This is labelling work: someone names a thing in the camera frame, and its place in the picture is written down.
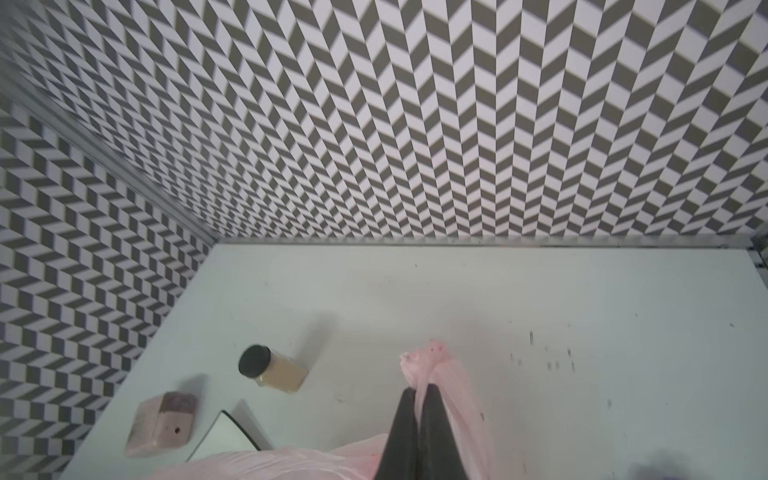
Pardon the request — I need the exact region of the glass jar black lid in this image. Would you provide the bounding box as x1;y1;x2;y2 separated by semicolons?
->
238;345;308;393

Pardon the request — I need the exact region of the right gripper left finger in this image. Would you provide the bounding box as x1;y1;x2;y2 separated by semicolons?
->
374;388;418;480

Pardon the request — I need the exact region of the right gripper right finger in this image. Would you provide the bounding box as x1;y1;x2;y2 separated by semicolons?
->
418;384;468;480

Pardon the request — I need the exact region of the pink block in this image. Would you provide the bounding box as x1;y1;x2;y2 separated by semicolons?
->
124;391;198;458

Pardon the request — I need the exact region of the pink plastic bag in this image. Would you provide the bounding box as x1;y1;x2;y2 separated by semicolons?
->
152;341;500;479

